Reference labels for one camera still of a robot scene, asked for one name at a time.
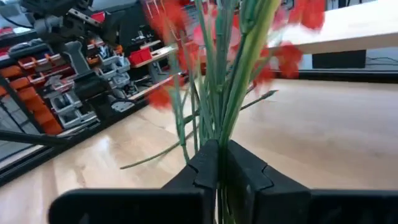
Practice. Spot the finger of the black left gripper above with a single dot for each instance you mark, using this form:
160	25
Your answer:
90	85

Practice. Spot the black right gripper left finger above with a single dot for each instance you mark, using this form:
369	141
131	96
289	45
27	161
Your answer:
140	208

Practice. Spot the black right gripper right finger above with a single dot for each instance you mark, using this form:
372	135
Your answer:
295	208

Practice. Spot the red flower spray with grass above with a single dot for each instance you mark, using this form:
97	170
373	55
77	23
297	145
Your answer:
287	59

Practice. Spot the wooden shelf with black legs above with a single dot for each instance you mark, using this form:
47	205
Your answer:
342	28

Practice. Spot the parts rack with orange bins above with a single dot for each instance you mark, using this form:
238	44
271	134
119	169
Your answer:
37	102

